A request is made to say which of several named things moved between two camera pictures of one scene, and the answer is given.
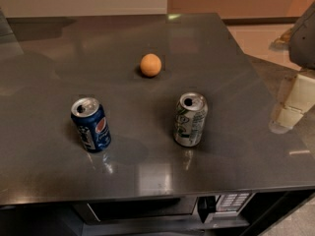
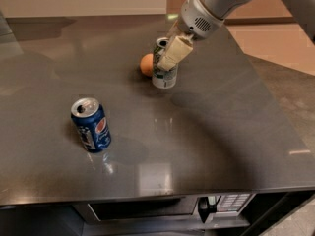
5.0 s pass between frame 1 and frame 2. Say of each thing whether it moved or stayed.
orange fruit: stayed
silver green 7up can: moved
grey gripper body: moved
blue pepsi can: stayed
